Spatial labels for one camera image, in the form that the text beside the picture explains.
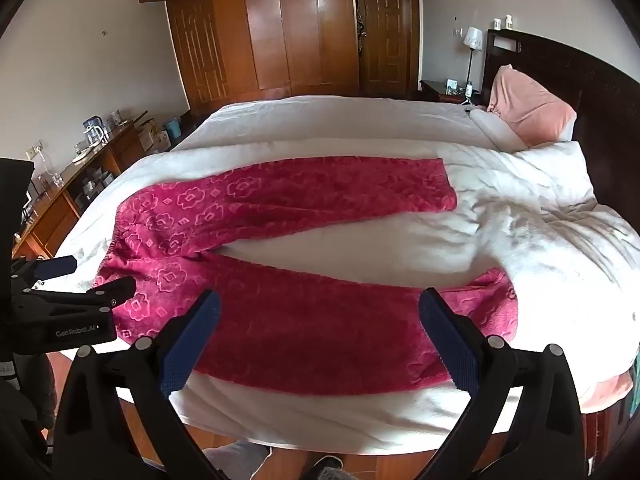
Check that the person's left forearm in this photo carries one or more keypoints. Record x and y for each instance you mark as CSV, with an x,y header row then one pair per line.
x,y
32,390

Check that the long wooden desk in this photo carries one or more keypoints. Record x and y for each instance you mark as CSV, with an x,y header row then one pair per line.
x,y
55,210

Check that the crimson fleece blanket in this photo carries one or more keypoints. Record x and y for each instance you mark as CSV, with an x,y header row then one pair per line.
x,y
300,322

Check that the small white box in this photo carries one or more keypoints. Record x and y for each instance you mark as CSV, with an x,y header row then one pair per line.
x,y
452,83

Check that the electric kettle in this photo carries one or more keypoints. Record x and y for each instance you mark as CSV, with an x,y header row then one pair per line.
x,y
93,130

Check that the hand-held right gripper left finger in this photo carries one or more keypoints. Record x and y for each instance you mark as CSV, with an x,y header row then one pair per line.
x,y
192,342

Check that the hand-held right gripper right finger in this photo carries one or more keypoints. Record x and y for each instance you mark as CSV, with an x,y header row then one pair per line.
x,y
450,342

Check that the white shade table lamp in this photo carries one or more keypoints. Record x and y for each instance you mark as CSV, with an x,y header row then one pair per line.
x,y
472,40

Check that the brown wooden door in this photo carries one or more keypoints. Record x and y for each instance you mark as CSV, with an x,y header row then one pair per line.
x,y
385,30

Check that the pink pillow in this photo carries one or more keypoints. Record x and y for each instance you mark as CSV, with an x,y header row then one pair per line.
x,y
530,110

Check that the clear glass cup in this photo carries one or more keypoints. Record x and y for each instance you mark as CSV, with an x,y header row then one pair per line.
x,y
115,119

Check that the white bed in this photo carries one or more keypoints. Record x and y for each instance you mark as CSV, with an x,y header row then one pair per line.
x,y
325,125

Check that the cardboard box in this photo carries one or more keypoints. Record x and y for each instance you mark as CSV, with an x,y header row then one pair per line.
x,y
152,137

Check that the dark wooden nightstand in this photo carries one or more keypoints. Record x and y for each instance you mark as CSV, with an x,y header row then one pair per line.
x,y
435,89

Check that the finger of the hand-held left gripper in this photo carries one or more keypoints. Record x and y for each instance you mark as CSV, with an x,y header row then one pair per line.
x,y
112,292
57,266

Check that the person's black shoe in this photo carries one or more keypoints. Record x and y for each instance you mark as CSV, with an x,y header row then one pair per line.
x,y
325,466

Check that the blue waste bin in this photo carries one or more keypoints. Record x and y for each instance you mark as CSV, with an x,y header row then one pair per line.
x,y
173,127

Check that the brown wooden wardrobe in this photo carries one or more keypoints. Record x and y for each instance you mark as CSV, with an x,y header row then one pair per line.
x,y
280,25

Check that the white pillow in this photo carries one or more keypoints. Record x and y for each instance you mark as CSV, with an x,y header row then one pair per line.
x,y
495,127

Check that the pink blanket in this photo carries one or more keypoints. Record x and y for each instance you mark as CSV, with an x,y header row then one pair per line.
x,y
607,392

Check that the crumpled white duvet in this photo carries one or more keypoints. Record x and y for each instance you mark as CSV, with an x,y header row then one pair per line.
x,y
545,195

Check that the dark wooden headboard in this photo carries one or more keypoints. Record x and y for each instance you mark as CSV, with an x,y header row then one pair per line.
x,y
590,80

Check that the person's grey trouser leg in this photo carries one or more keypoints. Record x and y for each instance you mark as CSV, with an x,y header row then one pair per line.
x,y
235,457

